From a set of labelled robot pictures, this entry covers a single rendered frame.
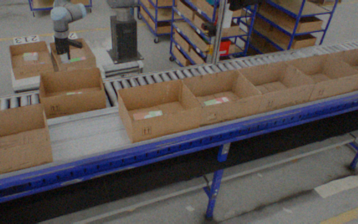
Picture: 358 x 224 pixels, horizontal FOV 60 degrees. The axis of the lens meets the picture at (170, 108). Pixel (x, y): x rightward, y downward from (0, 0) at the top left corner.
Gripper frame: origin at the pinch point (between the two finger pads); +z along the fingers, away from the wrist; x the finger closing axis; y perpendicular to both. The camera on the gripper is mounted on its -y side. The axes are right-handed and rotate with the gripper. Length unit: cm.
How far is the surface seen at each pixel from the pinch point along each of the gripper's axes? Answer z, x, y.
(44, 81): 13.9, -0.5, 18.4
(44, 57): 29, -52, 16
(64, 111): 16.1, 29.4, 9.3
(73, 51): 29, -55, -7
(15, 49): 25, -63, 37
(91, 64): 21.9, -23.9, -17.0
